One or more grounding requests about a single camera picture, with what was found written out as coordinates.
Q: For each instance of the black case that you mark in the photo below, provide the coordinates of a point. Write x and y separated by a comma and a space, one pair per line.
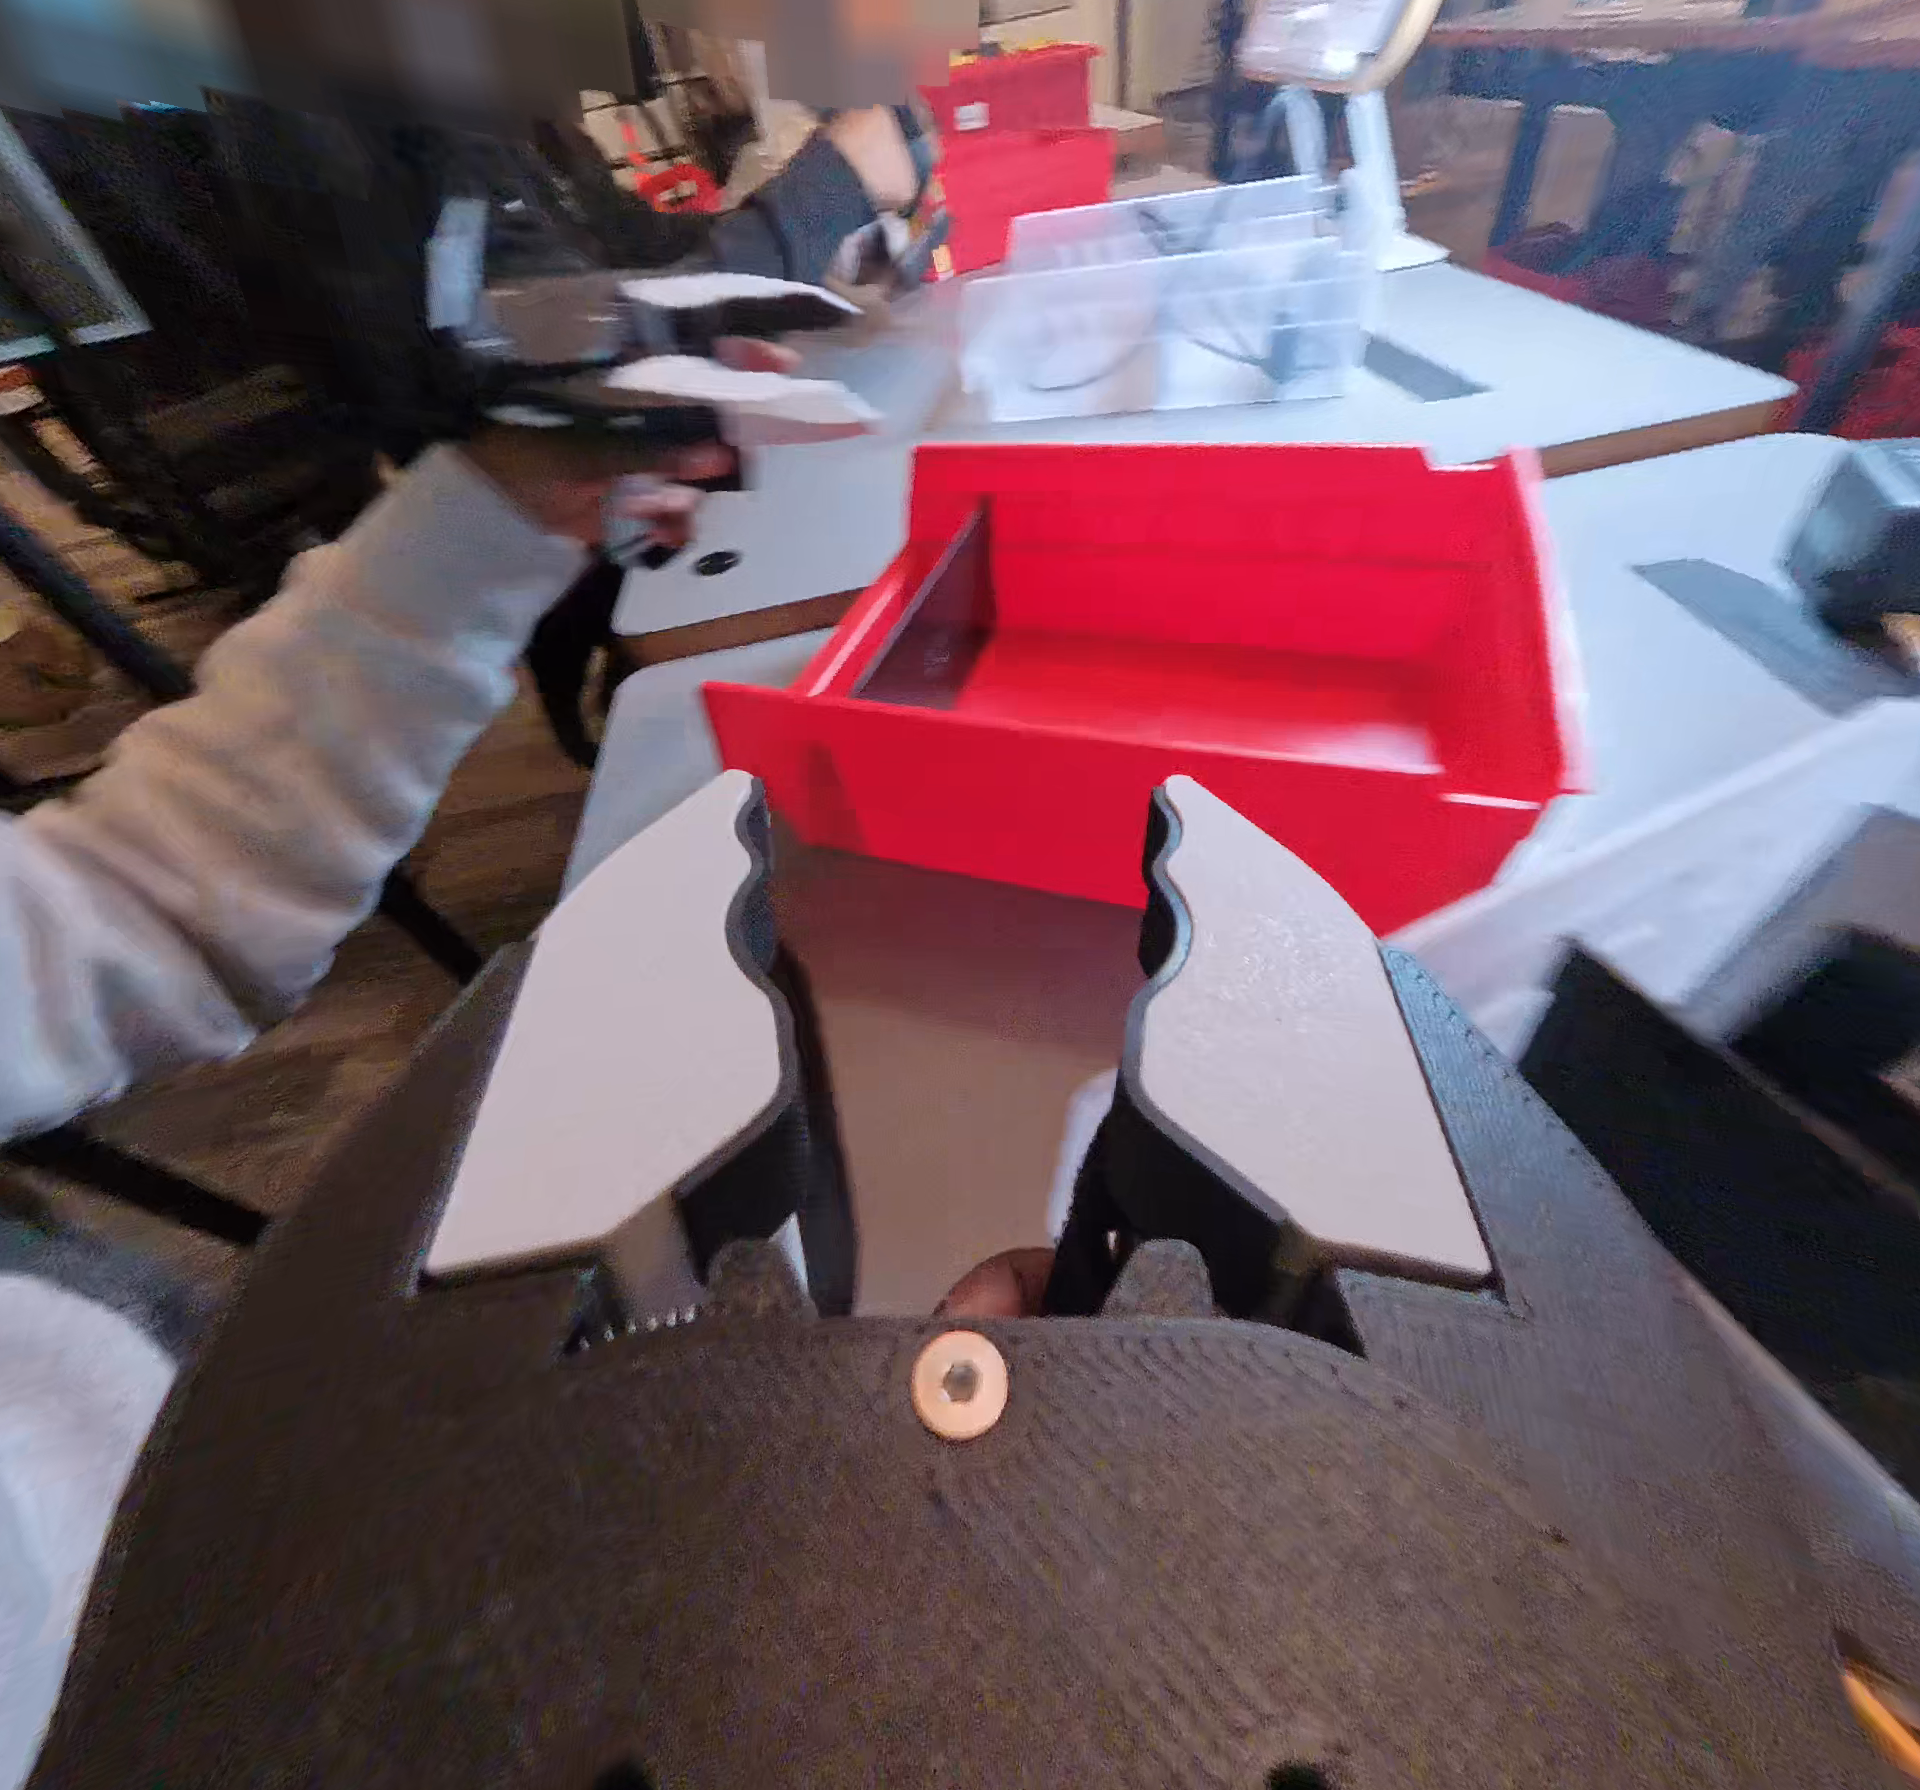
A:
1725, 1116

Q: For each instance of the black office chair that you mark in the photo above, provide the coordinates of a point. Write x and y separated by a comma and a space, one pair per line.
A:
300, 320

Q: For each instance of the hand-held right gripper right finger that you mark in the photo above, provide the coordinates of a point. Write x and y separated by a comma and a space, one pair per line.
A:
1289, 1071

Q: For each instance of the person's left forearm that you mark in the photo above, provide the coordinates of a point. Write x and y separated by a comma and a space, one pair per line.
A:
271, 769

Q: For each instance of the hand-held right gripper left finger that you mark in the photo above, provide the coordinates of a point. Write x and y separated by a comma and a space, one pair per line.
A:
630, 1039

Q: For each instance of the person's left hand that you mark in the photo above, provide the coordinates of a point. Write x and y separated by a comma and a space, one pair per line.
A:
564, 499

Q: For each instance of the clear plastic bin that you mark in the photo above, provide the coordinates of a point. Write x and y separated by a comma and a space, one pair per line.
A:
1169, 320

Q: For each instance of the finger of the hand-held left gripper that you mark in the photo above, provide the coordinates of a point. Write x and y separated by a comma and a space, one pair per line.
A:
765, 402
735, 305

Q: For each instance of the long wooden desk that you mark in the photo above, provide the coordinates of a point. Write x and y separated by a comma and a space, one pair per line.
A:
1651, 28

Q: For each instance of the red plastic bin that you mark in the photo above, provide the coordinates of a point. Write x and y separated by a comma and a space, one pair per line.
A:
976, 800

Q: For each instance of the red floor bin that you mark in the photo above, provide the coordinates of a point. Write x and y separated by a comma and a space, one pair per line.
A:
1861, 389
1591, 287

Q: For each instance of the black battery charger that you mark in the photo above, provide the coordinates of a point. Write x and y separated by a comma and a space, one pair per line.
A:
1861, 544

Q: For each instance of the person's right hand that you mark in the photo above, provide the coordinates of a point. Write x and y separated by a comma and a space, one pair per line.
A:
1002, 1284

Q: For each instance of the red stacking bin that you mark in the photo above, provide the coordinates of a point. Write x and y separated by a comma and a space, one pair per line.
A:
1013, 92
1036, 200

